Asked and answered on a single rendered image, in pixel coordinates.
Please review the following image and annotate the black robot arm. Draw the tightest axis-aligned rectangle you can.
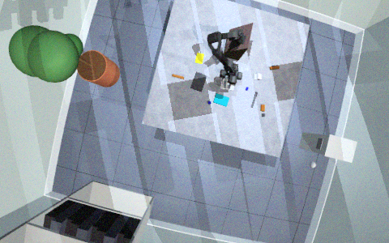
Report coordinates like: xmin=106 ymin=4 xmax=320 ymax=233
xmin=207 ymin=29 xmax=246 ymax=84

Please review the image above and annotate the cyan flat rectangular plate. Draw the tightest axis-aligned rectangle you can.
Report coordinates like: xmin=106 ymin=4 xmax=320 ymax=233
xmin=214 ymin=93 xmax=229 ymax=107

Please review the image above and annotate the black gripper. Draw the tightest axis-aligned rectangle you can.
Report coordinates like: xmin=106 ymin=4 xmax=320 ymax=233
xmin=220 ymin=70 xmax=242 ymax=80

